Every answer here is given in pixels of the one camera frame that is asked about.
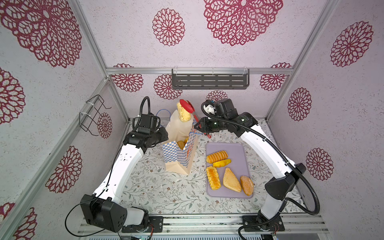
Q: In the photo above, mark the lavender plastic tray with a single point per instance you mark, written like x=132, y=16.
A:
x=238, y=165

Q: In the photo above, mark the triangular fake toast slice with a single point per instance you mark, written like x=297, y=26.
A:
x=231, y=182

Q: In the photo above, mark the black wire wall rack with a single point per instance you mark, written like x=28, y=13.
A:
x=90, y=117

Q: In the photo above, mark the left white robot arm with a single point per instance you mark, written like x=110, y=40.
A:
x=102, y=209

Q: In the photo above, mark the small yellow fake bread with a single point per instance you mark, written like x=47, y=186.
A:
x=222, y=163

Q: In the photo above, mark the blue checkered paper bag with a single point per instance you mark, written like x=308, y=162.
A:
x=179, y=150

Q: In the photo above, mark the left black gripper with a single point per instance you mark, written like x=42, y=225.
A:
x=164, y=133

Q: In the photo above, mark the oval sugared fake bread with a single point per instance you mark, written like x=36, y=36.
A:
x=247, y=185

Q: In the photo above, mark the fake croissant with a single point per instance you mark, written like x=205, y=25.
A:
x=184, y=116

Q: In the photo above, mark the corn topped fake bread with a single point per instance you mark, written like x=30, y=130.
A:
x=213, y=178

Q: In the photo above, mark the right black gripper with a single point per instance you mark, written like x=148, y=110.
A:
x=204, y=125

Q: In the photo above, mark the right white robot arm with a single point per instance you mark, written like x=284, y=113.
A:
x=283, y=179

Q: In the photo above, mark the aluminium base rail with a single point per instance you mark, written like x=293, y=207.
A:
x=289, y=226

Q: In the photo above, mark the long baguette fake bread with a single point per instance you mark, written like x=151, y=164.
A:
x=181, y=144

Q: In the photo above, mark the dark grey wall shelf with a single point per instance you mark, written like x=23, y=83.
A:
x=239, y=80

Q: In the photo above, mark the braided fake bread loaf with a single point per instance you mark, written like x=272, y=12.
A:
x=216, y=157

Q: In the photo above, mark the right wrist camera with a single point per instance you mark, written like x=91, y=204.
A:
x=209, y=109

